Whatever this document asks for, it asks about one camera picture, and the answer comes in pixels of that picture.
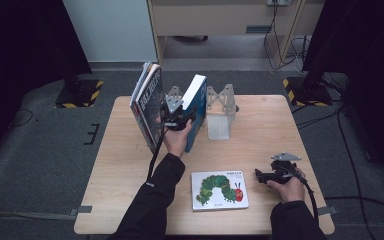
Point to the person's left hand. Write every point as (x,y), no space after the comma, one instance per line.
(176,141)

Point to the dark cover magazine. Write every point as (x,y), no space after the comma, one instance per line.
(153,106)

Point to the light wooden cabinet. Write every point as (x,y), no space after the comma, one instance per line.
(213,20)

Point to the person's right hand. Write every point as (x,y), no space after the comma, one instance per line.
(291,190)

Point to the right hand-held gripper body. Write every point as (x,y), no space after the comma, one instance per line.
(283,170)

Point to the black stand yellow-striped base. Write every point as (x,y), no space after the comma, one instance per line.
(80,95)
(308,95)

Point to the white caterpillar picture book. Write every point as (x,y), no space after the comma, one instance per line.
(218,191)

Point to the white power socket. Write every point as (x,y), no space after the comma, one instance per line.
(278,2)

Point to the black curtain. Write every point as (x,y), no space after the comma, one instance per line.
(366,43)
(20,40)

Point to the thin pale magazine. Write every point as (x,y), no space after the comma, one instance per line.
(144,81)

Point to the thick blue book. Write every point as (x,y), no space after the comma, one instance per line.
(196,96)

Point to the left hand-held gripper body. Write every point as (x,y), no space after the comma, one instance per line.
(175,115)

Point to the grey tape piece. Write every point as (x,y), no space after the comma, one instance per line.
(328,210)
(81,210)

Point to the metal extendable book rack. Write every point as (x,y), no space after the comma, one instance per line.
(218,126)

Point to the white partition panel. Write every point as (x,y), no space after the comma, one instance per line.
(110,30)

